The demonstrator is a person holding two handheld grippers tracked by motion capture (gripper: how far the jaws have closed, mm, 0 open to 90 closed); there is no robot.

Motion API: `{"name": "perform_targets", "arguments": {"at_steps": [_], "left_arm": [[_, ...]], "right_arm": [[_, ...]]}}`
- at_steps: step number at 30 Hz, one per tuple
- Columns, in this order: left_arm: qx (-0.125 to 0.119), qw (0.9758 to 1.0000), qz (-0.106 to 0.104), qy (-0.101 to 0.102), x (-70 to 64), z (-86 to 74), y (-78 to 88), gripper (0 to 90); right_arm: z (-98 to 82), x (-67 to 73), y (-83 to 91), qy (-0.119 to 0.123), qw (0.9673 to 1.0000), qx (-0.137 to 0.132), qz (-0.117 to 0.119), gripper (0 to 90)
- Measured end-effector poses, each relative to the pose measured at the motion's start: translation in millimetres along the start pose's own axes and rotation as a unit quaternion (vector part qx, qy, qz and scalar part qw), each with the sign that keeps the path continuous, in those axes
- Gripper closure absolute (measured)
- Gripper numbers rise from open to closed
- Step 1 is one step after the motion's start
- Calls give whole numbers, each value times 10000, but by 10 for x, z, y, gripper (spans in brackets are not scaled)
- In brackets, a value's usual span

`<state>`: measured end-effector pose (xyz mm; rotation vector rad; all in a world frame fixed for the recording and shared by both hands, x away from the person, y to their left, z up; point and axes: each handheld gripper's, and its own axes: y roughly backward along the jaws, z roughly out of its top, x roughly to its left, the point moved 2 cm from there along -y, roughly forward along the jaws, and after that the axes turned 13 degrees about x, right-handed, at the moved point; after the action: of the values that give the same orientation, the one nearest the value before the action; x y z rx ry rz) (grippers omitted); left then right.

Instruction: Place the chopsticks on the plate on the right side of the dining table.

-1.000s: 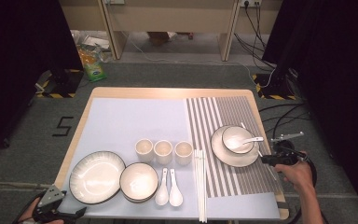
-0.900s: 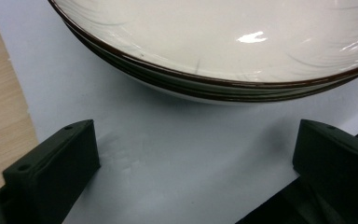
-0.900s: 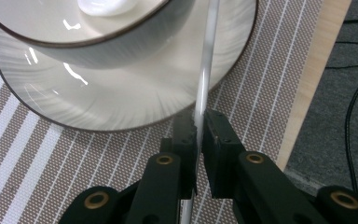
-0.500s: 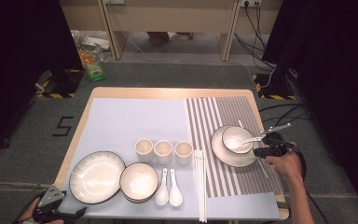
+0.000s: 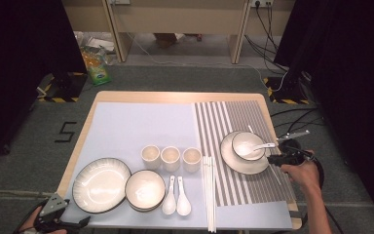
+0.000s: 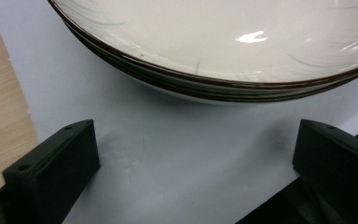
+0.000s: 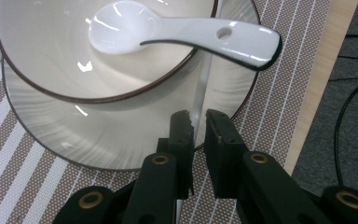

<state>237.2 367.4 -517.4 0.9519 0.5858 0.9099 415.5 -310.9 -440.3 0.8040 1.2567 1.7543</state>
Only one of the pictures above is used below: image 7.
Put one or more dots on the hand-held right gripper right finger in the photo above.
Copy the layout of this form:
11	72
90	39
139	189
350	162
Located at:
223	155

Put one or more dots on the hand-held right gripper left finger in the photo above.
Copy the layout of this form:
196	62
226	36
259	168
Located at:
181	146

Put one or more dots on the white plate dark rim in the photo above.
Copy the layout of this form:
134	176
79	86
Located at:
121	140

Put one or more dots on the white ceramic spoon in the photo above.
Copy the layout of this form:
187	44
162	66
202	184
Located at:
199	31

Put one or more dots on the white bowl dark rim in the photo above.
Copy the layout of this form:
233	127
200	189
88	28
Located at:
59	62

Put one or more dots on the striped grey placemat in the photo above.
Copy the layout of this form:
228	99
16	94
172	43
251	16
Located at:
276	102

